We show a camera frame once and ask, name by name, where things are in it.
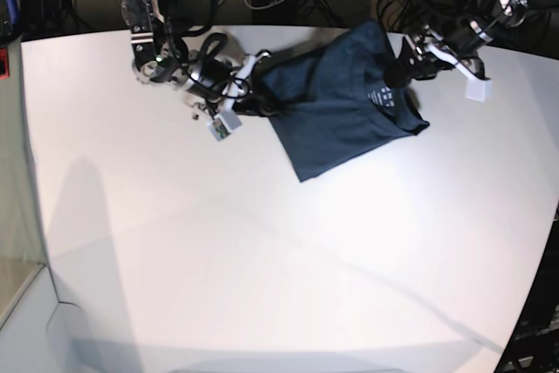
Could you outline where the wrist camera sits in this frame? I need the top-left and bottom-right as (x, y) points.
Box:
(466, 79), (493, 102)
(206, 110), (242, 142)

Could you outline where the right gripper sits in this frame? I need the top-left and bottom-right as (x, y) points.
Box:
(121, 0), (272, 121)

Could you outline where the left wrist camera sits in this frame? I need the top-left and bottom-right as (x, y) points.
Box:
(466, 79), (493, 102)

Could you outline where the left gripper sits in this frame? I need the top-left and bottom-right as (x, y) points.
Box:
(397, 0), (528, 81)

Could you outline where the blue handled tool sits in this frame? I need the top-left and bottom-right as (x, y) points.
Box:
(4, 0), (20, 25)

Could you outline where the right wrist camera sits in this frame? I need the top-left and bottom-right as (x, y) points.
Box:
(206, 110), (242, 142)

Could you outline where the red black device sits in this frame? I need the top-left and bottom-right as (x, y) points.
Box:
(0, 47), (10, 79)

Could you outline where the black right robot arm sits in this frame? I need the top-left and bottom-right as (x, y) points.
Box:
(121, 0), (279, 128)

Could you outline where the dark blue t-shirt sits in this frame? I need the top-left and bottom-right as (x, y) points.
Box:
(258, 20), (430, 182)

